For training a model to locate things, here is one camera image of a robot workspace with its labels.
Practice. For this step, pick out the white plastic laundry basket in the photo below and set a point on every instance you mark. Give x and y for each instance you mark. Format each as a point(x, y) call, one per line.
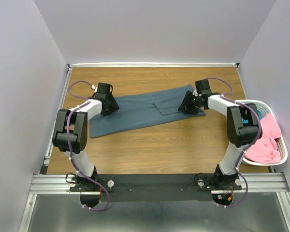
point(265, 109)

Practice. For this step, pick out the pink t-shirt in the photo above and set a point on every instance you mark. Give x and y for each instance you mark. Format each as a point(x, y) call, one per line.
point(265, 151)

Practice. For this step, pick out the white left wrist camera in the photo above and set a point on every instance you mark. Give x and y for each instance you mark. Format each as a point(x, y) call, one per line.
point(94, 88)

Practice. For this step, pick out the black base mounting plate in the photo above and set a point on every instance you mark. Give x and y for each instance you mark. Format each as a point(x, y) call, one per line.
point(120, 188)

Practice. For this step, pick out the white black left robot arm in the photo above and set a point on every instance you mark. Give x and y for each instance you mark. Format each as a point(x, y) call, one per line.
point(71, 129)

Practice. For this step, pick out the grey-blue t-shirt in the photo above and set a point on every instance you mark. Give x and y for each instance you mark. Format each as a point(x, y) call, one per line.
point(142, 110)

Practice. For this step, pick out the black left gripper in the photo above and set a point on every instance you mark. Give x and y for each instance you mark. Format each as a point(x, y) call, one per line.
point(114, 105)

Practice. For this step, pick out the teal t-shirt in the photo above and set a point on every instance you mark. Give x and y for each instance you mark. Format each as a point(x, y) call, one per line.
point(246, 119)

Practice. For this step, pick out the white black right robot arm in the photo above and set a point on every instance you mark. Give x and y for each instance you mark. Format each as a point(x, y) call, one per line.
point(243, 130)

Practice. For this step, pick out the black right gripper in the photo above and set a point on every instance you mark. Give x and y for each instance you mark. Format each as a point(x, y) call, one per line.
point(191, 110)

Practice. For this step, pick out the aluminium front rail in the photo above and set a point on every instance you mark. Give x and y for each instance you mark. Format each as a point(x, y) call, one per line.
point(257, 182)

